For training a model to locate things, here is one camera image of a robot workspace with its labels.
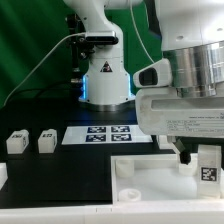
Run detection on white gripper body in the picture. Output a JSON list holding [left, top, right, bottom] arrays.
[[135, 88, 224, 137]]

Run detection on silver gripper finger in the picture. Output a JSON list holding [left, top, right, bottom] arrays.
[[171, 137, 191, 165]]

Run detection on white square tabletop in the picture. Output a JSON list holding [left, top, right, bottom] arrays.
[[111, 154, 224, 203]]

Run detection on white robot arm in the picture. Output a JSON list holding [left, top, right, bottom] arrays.
[[63, 0, 224, 139]]

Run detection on white sheet with markers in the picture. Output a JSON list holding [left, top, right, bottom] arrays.
[[62, 125, 152, 145]]

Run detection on white front fence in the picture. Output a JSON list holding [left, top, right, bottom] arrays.
[[0, 200, 224, 224]]

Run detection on white left fence block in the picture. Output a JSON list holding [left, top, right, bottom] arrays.
[[0, 163, 8, 190]]

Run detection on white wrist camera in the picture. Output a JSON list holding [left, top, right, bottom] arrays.
[[133, 58, 172, 88]]

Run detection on white cable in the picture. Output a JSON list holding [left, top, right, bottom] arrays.
[[3, 0, 158, 107]]

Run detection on black cable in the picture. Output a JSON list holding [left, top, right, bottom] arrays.
[[6, 83, 83, 104]]

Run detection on black camera on base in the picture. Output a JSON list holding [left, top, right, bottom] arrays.
[[85, 31, 119, 45]]

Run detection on black camera stand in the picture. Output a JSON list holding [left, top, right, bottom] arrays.
[[65, 14, 84, 100]]

